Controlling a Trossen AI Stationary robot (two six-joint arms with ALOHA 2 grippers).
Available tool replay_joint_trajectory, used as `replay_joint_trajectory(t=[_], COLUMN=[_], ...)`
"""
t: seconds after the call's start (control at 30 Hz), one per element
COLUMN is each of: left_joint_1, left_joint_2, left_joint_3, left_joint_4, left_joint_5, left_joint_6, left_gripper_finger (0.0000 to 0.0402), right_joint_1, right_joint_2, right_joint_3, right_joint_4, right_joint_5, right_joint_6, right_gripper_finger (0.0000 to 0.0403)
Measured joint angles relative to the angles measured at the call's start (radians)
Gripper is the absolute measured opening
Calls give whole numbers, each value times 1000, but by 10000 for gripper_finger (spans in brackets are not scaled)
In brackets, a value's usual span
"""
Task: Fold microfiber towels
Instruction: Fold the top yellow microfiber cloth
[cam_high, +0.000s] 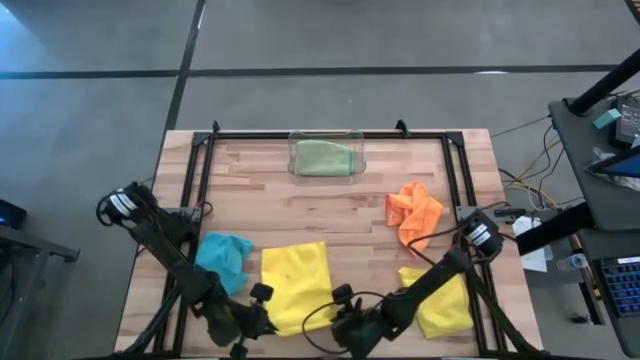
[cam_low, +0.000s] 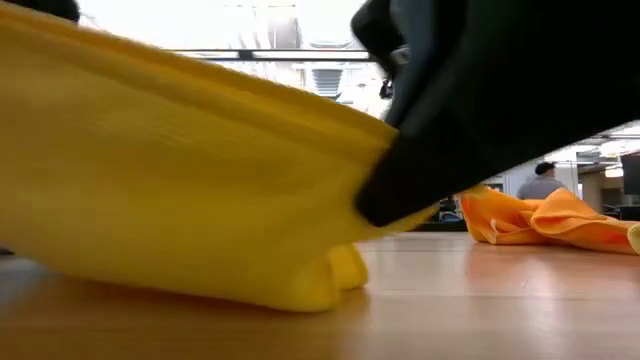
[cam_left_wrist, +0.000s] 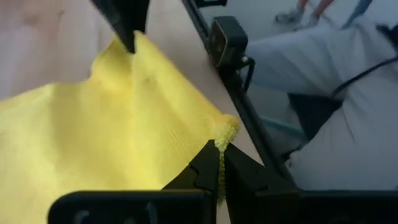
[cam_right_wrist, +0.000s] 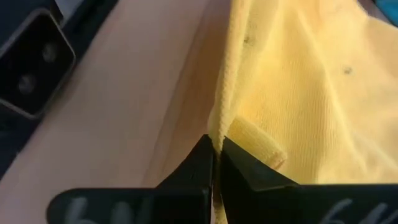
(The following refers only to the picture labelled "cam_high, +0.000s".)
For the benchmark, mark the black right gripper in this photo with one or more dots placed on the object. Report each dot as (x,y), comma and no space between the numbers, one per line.
(360,330)

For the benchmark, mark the black device with blue light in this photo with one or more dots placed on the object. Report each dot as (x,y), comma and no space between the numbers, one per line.
(12,215)

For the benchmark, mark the blue microfiber towel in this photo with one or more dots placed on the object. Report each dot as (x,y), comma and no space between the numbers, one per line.
(225,255)

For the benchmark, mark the orange microfiber towel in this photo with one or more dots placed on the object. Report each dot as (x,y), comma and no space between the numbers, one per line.
(415,210)

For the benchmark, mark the black aluminium frame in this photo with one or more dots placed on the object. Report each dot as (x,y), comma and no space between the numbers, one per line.
(250,135)

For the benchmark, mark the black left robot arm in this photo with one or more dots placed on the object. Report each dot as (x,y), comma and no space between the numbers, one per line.
(165,245)

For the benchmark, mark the dark tablet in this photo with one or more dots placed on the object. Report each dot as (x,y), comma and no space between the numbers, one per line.
(625,165)

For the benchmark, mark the black pole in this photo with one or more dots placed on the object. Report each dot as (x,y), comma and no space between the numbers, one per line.
(607,82)

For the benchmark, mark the dark grey desk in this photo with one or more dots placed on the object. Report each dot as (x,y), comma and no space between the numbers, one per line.
(615,242)

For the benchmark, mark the black clamp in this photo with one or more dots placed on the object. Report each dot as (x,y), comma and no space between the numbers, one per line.
(216,127)
(401,128)

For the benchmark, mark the small black floor object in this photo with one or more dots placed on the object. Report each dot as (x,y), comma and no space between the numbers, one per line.
(580,318)

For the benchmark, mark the clear plastic bag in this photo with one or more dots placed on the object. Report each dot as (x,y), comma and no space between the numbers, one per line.
(627,182)

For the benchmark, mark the grey metal table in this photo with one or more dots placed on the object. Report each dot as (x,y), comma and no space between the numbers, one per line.
(30,240)

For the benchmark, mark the backlit keyboard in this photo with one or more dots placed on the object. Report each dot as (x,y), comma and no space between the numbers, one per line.
(625,287)

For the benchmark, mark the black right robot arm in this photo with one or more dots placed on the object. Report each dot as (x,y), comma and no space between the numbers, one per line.
(435,280)

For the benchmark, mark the clear plastic bin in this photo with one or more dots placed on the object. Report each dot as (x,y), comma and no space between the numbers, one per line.
(361,150)

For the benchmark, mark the green microfiber towel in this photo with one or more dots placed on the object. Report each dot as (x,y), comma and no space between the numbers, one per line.
(325,159)

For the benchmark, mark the grey side table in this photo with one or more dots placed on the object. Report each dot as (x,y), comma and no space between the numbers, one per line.
(575,165)

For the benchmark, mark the teal box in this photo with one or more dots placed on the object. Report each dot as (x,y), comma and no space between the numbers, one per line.
(607,119)

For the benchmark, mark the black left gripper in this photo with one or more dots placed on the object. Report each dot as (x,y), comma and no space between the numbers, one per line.
(240,325)

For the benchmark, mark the white paper sheet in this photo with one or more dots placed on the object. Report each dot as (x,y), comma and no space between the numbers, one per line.
(537,260)

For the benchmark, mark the black electronic device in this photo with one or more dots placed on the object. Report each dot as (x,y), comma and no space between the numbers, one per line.
(627,125)

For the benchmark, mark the clear plastic bottle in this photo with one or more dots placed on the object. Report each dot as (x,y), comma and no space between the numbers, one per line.
(575,262)

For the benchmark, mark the yellow microfiber towel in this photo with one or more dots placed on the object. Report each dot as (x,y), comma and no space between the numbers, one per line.
(295,285)
(450,315)

